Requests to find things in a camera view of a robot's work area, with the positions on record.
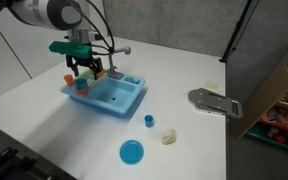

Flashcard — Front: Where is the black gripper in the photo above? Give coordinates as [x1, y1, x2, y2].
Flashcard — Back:
[65, 54, 104, 82]

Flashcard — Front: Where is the blue cup with handle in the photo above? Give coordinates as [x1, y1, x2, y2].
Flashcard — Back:
[74, 77, 89, 91]

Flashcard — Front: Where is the small orange cup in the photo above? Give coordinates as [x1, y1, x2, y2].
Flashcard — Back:
[63, 74, 75, 88]

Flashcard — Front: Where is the small blue cup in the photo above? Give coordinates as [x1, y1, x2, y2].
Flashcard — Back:
[143, 114, 155, 129]

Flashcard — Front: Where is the blue plate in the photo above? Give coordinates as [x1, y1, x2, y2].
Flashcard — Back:
[118, 139, 145, 166]

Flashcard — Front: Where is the yellow dish rack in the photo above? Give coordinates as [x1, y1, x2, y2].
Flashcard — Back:
[80, 67, 109, 87]

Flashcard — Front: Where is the grey toy faucet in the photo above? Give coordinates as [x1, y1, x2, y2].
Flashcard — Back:
[107, 45, 132, 80]

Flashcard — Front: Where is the light blue toy sink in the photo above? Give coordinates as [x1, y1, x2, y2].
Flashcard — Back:
[59, 67, 148, 120]

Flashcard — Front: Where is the dark blue toy soap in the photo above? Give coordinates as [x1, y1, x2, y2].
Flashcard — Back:
[123, 76, 142, 85]

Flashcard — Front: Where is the yellow sticky note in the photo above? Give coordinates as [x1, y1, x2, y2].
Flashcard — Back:
[204, 80, 219, 91]

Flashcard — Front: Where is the black tripod stand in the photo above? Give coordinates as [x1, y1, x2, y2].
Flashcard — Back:
[218, 0, 261, 64]

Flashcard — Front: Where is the wooden toy shelf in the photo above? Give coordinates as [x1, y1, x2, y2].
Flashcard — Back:
[231, 52, 288, 141]

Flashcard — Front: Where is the toy storage shelf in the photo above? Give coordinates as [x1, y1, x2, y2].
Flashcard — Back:
[245, 41, 288, 155]

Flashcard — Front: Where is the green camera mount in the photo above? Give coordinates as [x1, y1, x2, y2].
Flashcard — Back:
[48, 40, 94, 57]

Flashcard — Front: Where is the black equipment frame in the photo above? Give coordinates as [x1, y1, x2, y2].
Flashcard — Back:
[0, 145, 53, 180]

